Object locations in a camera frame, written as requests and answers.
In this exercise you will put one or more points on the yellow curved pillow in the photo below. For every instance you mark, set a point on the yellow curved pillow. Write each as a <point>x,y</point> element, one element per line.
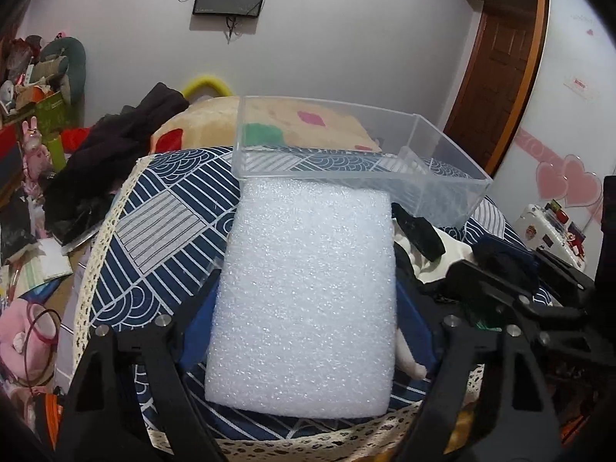
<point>206,85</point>

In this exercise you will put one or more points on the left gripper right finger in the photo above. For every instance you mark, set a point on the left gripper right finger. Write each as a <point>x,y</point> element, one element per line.
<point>513,419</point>

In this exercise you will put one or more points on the blue patterned tablecloth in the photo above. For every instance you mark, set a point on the blue patterned tablecloth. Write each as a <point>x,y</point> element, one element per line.
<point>164,231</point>

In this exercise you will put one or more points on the green cardboard box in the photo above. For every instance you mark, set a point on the green cardboard box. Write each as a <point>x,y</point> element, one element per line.
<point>54,114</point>

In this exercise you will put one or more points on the pink rabbit doll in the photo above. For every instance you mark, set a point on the pink rabbit doll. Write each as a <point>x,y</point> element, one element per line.
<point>36,159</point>

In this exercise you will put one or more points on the brown wooden door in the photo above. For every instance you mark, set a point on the brown wooden door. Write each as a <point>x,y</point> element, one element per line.
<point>496,80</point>

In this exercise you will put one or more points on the pink plush toy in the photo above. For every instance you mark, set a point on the pink plush toy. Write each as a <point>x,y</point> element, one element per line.
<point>29,336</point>

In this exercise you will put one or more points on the white sock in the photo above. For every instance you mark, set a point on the white sock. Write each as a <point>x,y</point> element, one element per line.
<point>429,251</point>

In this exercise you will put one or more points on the black clothes pile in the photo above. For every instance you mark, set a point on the black clothes pile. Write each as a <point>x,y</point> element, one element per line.
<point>79,196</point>

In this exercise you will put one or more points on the white sticker-covered appliance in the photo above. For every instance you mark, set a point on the white sticker-covered appliance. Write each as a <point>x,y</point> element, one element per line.
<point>549,227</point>

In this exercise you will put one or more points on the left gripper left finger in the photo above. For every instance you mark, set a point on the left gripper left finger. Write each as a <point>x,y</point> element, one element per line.
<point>102,419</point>

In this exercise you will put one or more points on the clear plastic storage box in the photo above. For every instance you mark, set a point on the clear plastic storage box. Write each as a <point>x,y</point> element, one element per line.
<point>418,165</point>

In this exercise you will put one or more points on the grey-green plush toy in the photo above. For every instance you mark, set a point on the grey-green plush toy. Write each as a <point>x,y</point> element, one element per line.
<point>61,64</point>

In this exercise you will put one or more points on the pink heart decoration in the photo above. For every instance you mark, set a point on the pink heart decoration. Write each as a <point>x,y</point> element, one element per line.
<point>568,181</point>

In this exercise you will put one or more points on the white foam block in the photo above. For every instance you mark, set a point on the white foam block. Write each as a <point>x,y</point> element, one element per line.
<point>304,322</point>

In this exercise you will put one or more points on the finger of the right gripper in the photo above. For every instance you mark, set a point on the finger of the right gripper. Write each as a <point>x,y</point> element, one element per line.
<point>495,257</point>
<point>570,286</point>

